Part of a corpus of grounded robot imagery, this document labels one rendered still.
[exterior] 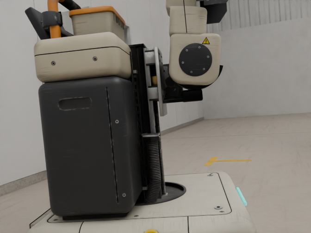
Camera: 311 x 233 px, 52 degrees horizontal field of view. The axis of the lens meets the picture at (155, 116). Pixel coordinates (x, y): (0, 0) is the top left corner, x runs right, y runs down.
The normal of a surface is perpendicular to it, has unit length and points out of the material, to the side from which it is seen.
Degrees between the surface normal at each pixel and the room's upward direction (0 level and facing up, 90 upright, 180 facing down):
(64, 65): 90
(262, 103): 90
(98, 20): 92
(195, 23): 90
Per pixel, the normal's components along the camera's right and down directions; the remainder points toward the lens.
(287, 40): -0.36, 0.07
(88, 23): -0.11, 0.09
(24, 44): 0.93, -0.07
